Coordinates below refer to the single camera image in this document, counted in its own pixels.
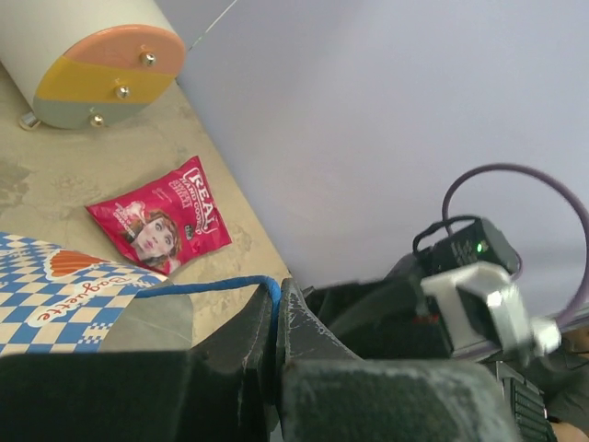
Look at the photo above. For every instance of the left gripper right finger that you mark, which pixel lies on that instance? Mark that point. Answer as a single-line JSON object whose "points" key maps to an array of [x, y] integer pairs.
{"points": [[320, 394]]}

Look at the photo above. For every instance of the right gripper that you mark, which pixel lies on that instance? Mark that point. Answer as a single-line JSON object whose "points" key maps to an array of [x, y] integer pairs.
{"points": [[390, 318]]}

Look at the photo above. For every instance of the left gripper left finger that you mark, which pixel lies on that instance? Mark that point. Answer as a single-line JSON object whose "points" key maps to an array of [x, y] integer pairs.
{"points": [[230, 391]]}

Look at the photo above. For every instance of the pink REAL crisps bag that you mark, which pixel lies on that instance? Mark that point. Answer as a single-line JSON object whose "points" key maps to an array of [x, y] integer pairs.
{"points": [[166, 223]]}

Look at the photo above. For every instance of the checkered paper bag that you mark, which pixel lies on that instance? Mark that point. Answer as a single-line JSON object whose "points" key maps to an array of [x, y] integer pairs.
{"points": [[55, 300]]}

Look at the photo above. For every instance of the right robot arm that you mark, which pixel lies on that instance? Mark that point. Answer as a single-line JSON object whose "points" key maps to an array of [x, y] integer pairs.
{"points": [[548, 395]]}

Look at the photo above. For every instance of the white mini drawer cabinet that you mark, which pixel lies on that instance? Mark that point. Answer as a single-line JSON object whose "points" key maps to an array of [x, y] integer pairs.
{"points": [[85, 64]]}

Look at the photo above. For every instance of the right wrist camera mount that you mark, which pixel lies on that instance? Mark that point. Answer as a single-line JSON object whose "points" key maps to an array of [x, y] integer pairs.
{"points": [[484, 313]]}

